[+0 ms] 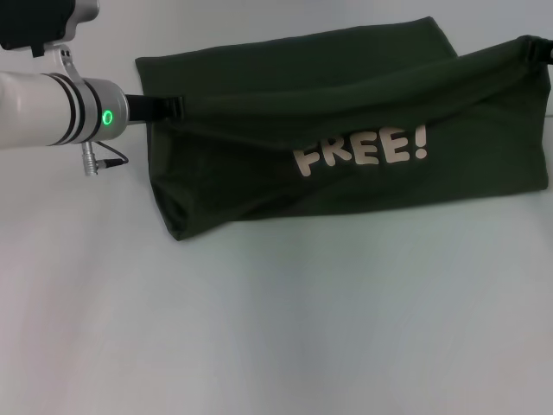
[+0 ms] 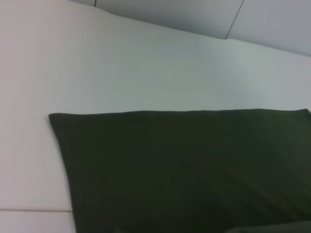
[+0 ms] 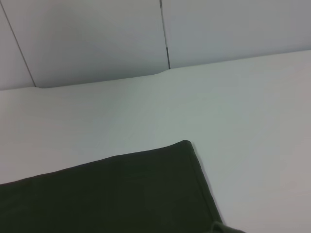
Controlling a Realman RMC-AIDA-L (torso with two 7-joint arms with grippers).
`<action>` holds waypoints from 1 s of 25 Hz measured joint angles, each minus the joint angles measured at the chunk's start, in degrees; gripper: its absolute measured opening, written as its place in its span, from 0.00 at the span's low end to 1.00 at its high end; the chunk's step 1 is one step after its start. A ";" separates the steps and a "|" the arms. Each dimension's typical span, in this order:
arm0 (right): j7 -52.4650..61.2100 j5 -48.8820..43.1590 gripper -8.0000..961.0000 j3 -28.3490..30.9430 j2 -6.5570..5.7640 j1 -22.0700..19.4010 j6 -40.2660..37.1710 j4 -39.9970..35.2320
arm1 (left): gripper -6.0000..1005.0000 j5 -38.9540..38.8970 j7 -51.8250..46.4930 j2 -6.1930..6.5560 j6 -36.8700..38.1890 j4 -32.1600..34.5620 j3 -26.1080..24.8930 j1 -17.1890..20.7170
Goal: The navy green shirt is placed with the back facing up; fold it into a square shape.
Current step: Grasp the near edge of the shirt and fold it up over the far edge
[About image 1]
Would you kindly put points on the dark green t-shirt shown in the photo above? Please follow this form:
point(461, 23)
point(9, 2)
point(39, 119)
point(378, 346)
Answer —
point(345, 186)

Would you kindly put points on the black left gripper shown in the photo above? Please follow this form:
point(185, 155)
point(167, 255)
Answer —
point(144, 108)

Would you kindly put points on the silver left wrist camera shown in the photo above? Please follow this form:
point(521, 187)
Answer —
point(39, 21)

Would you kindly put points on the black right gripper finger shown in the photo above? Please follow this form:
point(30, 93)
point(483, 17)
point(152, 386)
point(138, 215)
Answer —
point(544, 49)

